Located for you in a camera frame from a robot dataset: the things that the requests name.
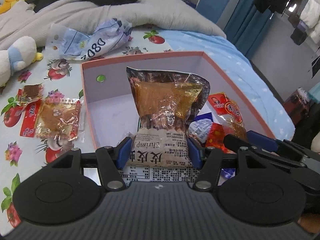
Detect red foil snack packet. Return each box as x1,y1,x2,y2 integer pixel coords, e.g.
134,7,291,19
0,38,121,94
206,122,233,153

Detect orange snack packet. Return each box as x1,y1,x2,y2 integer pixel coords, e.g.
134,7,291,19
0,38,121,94
208,92,247,140

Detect blue white snack bag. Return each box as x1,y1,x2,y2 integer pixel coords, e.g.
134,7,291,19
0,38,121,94
188,119,213,144

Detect clear brown snack packet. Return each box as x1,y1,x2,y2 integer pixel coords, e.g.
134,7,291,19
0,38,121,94
35,98,82,141

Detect white shrimp snack packet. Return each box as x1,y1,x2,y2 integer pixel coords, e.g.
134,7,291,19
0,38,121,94
126,67,210,181

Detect light blue bedsheet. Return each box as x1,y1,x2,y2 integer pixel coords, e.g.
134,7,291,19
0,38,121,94
160,30,295,140

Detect pink cardboard box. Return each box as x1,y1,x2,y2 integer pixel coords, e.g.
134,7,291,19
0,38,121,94
81,51,275,148

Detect fruit print tablecloth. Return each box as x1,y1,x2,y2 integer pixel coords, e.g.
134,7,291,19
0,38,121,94
0,28,173,228

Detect blue curtain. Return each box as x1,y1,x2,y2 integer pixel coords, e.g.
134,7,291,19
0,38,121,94
224,0,273,60

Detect crumpled blue white bag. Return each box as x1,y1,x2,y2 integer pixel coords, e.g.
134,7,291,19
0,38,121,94
45,18,132,61

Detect white hanging jacket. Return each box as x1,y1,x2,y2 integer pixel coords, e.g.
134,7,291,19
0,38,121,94
300,0,320,44

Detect white blue plush toy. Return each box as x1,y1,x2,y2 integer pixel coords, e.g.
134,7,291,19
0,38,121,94
0,36,43,87

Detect blue chair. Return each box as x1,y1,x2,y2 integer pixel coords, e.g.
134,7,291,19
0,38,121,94
196,0,230,23

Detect grey duvet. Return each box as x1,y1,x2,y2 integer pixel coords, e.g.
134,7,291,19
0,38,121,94
1,0,226,50

